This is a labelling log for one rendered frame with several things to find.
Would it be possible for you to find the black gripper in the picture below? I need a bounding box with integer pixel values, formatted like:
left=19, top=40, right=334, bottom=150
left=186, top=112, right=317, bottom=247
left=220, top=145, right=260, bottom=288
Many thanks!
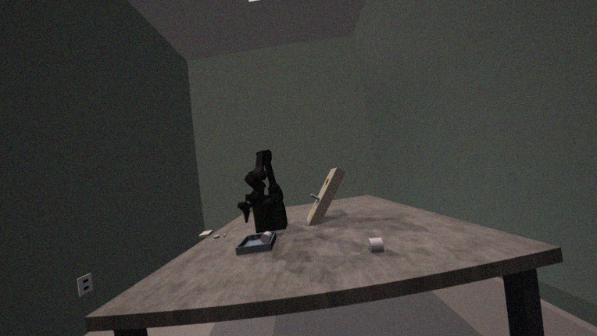
left=238, top=190, right=277, bottom=223

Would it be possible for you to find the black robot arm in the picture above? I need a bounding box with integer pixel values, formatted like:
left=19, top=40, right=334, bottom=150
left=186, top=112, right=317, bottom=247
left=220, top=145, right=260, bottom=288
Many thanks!
left=245, top=149, right=283, bottom=203

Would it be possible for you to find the grey cylinder with two slots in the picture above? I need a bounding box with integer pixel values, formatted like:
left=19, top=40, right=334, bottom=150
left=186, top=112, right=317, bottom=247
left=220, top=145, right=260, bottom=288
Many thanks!
left=261, top=231, right=272, bottom=244

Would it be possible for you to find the small grey cylinder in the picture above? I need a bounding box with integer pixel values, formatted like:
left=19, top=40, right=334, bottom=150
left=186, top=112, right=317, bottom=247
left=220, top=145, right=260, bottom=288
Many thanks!
left=368, top=238, right=384, bottom=253

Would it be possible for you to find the beige rectangular block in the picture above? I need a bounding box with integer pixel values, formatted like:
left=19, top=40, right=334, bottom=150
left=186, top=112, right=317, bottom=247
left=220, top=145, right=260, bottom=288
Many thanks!
left=198, top=230, right=213, bottom=238

